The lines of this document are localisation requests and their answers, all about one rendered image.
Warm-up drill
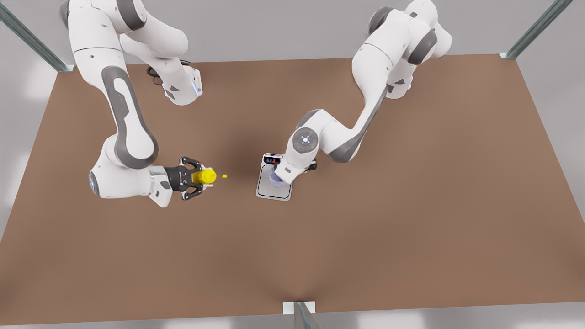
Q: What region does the black cable loop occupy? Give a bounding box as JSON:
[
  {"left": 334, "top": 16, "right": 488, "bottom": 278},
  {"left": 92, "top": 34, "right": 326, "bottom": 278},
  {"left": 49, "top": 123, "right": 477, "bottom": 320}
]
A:
[{"left": 146, "top": 59, "right": 192, "bottom": 87}]

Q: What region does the silver frame post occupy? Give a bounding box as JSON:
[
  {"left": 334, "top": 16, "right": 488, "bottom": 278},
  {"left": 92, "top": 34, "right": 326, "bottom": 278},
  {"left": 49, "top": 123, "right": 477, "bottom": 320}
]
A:
[
  {"left": 282, "top": 301, "right": 321, "bottom": 329},
  {"left": 499, "top": 0, "right": 573, "bottom": 60},
  {"left": 0, "top": 4, "right": 74, "bottom": 73}
]

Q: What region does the translucent blue cup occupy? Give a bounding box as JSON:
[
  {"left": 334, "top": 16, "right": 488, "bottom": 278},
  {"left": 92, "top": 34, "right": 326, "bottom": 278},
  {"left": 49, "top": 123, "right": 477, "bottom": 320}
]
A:
[{"left": 269, "top": 166, "right": 287, "bottom": 188}]

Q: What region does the white digital kitchen scale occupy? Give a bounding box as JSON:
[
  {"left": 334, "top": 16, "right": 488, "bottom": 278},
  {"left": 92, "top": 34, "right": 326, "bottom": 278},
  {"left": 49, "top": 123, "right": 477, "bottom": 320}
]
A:
[{"left": 255, "top": 153, "right": 293, "bottom": 202}]

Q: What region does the yellow sauce bottle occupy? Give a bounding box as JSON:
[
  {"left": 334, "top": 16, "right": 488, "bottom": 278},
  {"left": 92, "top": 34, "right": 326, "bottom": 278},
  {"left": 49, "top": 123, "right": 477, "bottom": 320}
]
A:
[{"left": 191, "top": 168, "right": 217, "bottom": 186}]

